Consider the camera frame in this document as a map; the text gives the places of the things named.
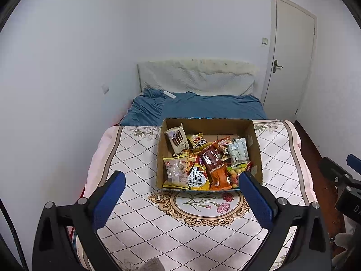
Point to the grey cloth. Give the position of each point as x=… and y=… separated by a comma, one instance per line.
x=151, y=264

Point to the person's right hand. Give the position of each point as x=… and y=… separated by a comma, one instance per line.
x=344, y=241

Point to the blue bedsheet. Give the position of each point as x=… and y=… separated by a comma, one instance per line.
x=197, y=106

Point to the clear yellow-edged snack packet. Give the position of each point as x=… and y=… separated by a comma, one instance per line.
x=176, y=170

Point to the dark red snack packet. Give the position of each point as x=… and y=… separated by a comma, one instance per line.
x=212, y=158

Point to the white door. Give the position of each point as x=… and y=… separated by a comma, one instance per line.
x=293, y=56

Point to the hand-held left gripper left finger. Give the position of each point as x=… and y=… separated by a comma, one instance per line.
x=111, y=200

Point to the red panda snack packet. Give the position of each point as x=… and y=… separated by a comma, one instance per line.
x=225, y=145

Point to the grey-white snack packet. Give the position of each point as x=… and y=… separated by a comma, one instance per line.
x=238, y=152

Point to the white remote control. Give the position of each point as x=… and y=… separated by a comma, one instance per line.
x=169, y=94

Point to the white light switch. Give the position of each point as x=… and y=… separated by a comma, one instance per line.
x=264, y=41

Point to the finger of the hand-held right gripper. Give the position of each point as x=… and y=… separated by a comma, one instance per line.
x=354, y=163
x=334, y=170

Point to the orange snack packet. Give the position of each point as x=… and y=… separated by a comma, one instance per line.
x=220, y=179

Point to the green candy packet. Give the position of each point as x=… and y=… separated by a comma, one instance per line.
x=238, y=172

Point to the yellow instant noodle packet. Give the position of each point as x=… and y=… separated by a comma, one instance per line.
x=198, y=176

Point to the brown stick biscuit packet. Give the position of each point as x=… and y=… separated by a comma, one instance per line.
x=176, y=141

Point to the yellow mushroom snack packet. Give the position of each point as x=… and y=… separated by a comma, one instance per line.
x=197, y=141

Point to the blue printed cardboard box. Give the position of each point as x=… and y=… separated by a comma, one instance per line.
x=253, y=146

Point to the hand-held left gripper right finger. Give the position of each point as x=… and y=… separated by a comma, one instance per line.
x=255, y=200

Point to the white padded headboard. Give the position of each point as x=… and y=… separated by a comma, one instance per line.
x=197, y=76

